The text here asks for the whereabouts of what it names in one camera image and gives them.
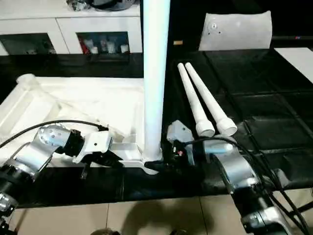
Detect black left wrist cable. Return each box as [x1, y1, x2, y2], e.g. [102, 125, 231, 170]
[0, 119, 110, 148]

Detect white plastic table leg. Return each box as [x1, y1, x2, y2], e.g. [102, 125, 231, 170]
[184, 62, 238, 137]
[141, 0, 171, 163]
[177, 62, 216, 137]

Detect black stand leg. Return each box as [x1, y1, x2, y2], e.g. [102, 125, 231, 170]
[293, 203, 313, 214]

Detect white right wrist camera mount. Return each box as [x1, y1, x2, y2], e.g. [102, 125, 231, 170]
[167, 120, 196, 167]

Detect white plastic chair shell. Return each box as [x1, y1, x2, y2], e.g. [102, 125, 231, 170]
[198, 11, 272, 51]

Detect white side table board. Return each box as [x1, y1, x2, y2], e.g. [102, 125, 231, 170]
[273, 47, 313, 84]

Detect white plastic table top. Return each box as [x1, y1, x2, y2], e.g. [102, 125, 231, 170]
[0, 73, 164, 176]

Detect white cabinet with glass doors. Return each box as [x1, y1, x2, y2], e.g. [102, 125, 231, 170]
[0, 0, 143, 56]

